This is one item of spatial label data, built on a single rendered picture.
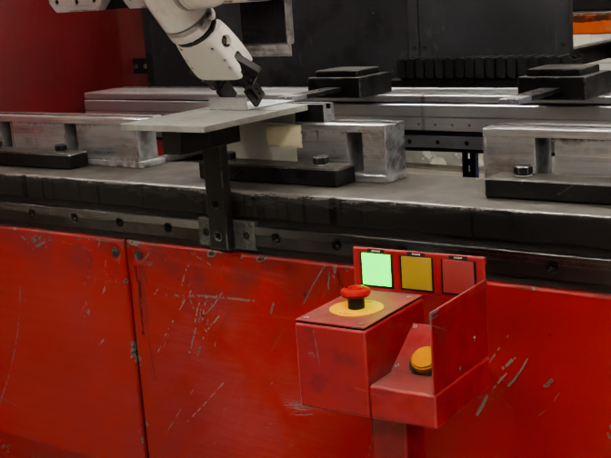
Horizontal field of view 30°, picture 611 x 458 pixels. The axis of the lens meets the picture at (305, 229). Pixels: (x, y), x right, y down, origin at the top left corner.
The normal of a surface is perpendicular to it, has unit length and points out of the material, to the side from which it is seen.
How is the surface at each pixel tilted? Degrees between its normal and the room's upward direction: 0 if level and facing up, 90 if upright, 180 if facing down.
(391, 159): 90
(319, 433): 90
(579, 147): 90
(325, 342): 90
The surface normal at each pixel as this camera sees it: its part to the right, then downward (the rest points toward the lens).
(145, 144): 0.80, 0.07
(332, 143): -0.60, 0.22
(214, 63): -0.33, 0.82
